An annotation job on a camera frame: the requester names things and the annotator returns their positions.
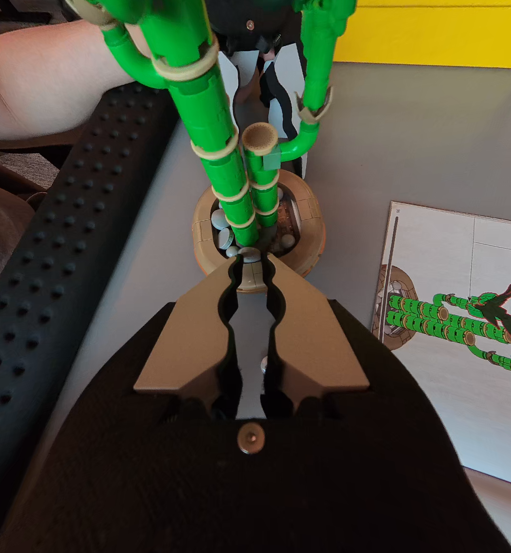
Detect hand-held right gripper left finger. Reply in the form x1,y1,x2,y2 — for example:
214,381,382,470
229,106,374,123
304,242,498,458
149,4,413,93
133,254,243,420

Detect stacked yellow storage bins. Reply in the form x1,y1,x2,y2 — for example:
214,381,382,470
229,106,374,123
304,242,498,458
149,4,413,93
333,0,511,70

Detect green lego bamboo plant model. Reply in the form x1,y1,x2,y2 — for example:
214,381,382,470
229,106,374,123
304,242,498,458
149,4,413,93
63,0,357,294

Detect lego instruction booklet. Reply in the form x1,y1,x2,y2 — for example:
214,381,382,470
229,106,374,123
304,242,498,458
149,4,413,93
371,201,511,491

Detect person's left forearm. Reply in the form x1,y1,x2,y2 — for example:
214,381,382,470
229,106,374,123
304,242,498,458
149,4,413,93
0,19,152,141

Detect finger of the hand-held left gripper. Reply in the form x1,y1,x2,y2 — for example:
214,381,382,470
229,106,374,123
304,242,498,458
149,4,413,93
218,51,257,127
261,43,309,179

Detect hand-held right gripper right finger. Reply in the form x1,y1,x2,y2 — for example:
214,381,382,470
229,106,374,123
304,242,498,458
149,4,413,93
262,253,371,420

